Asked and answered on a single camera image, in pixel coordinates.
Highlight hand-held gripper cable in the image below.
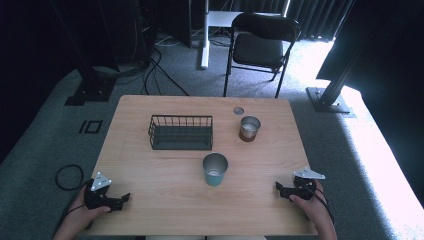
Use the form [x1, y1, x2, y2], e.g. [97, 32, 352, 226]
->
[304, 181, 336, 225]
[53, 203, 86, 234]

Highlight black floor cables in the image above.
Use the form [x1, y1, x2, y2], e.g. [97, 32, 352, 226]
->
[141, 47, 191, 98]

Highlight brown metal cup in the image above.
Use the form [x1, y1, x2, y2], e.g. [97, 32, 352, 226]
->
[238, 115, 262, 143]

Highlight black slanted stand with base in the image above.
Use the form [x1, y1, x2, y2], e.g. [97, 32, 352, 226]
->
[305, 31, 368, 115]

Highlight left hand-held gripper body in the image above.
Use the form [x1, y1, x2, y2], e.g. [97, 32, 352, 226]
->
[83, 171, 114, 211]

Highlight left hand-held gripper cable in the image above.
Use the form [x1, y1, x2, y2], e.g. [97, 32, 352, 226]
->
[53, 203, 86, 234]

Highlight person's left hand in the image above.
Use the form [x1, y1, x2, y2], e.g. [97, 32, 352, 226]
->
[68, 184, 112, 230]

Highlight black wire basket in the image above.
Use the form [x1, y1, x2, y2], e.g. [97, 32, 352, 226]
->
[147, 114, 214, 151]

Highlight dark curtain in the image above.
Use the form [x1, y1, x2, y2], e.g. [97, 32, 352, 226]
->
[206, 0, 356, 42]

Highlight black folding chair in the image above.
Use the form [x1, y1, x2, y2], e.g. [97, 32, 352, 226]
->
[222, 12, 302, 100]

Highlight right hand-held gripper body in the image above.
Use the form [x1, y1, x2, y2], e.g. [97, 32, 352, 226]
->
[292, 166, 326, 202]

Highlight right hand-held gripper cable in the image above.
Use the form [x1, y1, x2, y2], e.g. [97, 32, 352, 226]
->
[304, 181, 336, 225]

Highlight black stand with flat base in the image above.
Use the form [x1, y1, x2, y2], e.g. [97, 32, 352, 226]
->
[49, 0, 118, 107]

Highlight teal metal cup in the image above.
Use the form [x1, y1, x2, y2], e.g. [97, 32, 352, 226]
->
[202, 152, 230, 188]

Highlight black cable loop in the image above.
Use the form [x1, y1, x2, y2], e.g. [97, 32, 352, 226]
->
[54, 163, 85, 192]

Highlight person's right hand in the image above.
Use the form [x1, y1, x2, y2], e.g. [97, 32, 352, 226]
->
[288, 180, 335, 225]

